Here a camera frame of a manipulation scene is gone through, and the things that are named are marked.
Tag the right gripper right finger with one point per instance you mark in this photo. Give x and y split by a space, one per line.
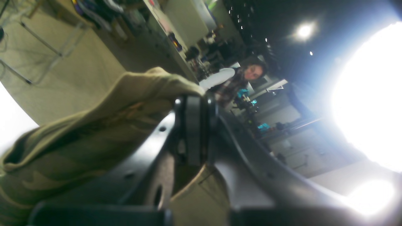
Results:
261 190

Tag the person in background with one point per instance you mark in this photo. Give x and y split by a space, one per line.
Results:
227 82

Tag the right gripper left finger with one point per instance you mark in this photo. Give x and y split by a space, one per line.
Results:
137 191

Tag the camouflage T-shirt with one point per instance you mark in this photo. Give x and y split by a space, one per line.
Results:
67 153

